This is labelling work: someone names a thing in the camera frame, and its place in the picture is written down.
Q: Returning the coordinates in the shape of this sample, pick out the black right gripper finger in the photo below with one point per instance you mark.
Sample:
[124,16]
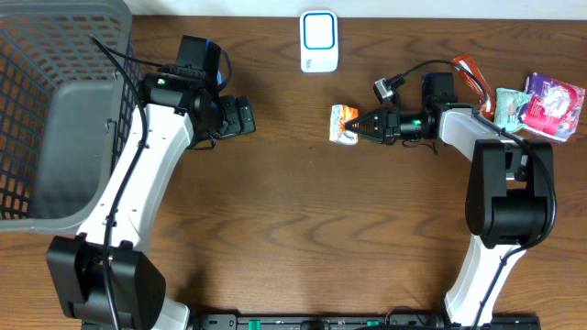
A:
[369,132]
[368,120]

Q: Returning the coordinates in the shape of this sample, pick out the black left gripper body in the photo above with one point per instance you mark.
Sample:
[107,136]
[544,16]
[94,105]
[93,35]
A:
[245,115]

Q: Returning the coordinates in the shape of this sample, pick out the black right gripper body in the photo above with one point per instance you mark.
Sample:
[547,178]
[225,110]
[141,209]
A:
[391,126]

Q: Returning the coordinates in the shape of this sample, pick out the small orange box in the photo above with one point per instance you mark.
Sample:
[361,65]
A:
[340,116]

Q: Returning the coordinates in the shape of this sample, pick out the orange snack bar wrapper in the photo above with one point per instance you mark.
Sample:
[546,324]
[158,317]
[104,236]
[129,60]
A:
[470,72]

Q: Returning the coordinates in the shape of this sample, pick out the teal snack wrapper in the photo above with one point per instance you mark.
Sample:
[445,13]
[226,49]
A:
[509,107]

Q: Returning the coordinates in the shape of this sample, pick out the purple red tissue pack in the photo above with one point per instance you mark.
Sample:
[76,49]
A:
[554,109]

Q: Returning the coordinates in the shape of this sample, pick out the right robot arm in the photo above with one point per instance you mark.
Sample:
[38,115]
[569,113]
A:
[510,203]

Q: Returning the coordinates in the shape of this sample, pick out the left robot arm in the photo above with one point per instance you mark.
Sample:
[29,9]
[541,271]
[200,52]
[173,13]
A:
[103,275]

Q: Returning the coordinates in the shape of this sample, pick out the white barcode scanner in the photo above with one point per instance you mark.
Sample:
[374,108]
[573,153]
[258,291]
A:
[318,31]

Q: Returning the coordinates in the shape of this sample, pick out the grey plastic mesh basket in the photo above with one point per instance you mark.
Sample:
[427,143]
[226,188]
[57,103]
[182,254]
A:
[66,108]

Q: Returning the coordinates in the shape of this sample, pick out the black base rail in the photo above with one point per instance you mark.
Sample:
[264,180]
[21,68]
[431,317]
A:
[226,321]

